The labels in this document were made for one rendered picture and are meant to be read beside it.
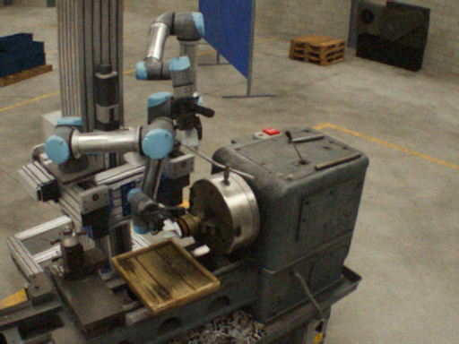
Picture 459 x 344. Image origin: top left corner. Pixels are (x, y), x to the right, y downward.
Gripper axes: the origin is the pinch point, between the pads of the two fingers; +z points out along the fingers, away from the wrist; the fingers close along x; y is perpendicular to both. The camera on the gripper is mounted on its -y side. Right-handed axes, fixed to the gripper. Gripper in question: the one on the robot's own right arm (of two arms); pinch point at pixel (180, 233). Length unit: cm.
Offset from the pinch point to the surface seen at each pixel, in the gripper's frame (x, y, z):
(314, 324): -68, -64, 23
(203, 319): -37.1, -2.6, 12.5
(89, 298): -10.8, 41.7, 5.1
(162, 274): -19.3, 6.9, -3.0
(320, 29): -78, -861, -712
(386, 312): -108, -143, 23
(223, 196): 13.5, -15.9, 4.5
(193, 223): 2.6, -5.7, -0.1
